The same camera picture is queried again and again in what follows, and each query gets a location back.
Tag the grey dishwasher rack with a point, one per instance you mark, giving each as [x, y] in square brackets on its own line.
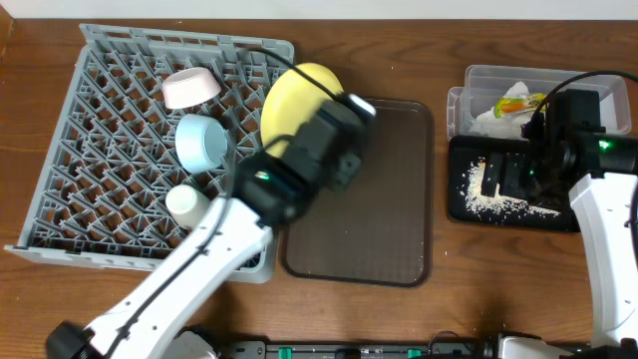
[99, 199]

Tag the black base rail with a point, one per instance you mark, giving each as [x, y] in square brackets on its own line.
[444, 344]

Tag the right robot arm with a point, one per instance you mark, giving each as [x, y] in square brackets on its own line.
[571, 163]

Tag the spilled rice pile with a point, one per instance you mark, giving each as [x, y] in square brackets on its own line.
[489, 207]

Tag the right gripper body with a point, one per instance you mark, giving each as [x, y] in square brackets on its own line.
[519, 179]

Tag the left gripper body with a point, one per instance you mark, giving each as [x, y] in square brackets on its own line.
[346, 167]

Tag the white bowl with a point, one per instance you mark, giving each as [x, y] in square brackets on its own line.
[189, 87]

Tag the light blue bowl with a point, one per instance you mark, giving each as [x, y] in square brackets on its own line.
[200, 143]

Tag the green snack wrapper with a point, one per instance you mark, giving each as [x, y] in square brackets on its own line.
[507, 106]

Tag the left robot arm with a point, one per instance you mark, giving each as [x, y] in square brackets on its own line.
[265, 192]

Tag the black waste tray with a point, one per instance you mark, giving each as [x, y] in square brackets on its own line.
[466, 149]

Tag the white napkin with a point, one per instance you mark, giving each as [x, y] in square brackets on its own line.
[507, 126]

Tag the white cup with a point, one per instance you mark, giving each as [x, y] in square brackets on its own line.
[186, 205]

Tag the clear plastic waste bin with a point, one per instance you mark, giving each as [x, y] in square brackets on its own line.
[486, 84]

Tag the yellow plate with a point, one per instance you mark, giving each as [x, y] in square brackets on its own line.
[292, 101]

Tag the brown serving tray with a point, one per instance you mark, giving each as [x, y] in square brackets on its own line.
[380, 229]

